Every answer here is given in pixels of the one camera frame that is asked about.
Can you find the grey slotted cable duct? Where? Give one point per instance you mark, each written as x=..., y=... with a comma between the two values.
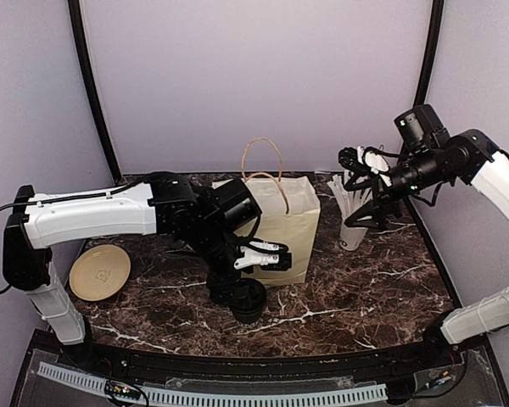
x=190, y=392

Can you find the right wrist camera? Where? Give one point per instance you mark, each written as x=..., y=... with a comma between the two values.
x=363, y=161

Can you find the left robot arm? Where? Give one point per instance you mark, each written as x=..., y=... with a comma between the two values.
x=158, y=204

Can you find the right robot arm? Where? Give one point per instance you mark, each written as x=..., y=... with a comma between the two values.
x=452, y=176

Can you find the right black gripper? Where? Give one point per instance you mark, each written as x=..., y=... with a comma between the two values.
x=382, y=193

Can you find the black front rail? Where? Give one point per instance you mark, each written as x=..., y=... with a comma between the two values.
x=195, y=350

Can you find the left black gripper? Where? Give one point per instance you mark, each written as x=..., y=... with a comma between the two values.
x=216, y=282

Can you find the cream paper carry bag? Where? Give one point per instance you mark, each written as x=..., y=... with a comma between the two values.
x=290, y=214

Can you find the beige round plate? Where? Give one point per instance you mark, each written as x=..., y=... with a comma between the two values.
x=100, y=273

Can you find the right black frame post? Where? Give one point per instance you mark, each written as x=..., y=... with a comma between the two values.
x=431, y=46

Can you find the white paper cup holder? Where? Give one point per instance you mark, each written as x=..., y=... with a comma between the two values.
x=351, y=237

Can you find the black frame post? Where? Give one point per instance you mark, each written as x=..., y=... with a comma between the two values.
x=84, y=61
x=431, y=46

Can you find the white straws bundle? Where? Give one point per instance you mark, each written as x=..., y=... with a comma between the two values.
x=348, y=202

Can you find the left black frame post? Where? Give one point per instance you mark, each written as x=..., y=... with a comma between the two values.
x=84, y=61

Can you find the black paper coffee cup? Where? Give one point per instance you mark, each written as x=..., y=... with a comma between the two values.
x=247, y=317

